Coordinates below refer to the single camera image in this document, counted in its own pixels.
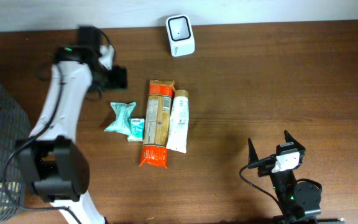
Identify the small teal tissue pack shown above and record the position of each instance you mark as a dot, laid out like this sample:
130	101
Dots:
137	129

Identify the white barcode scanner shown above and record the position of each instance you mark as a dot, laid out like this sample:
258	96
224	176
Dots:
180	35

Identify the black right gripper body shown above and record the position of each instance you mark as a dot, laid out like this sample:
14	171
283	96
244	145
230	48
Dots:
269	166

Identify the orange and tan snack package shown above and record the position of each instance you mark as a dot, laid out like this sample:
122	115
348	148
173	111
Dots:
157	121

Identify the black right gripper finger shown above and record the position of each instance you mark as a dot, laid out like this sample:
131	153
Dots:
253	157
296	144

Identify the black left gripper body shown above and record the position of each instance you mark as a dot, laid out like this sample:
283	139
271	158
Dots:
118	78

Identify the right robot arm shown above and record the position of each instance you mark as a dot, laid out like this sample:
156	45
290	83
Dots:
297	199

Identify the teal crinkled wipes packet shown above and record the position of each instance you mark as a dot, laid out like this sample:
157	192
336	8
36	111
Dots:
123	113

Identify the white tube with tan cap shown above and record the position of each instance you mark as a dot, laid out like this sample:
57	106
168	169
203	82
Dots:
179	121

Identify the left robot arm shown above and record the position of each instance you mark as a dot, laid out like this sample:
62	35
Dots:
51	164

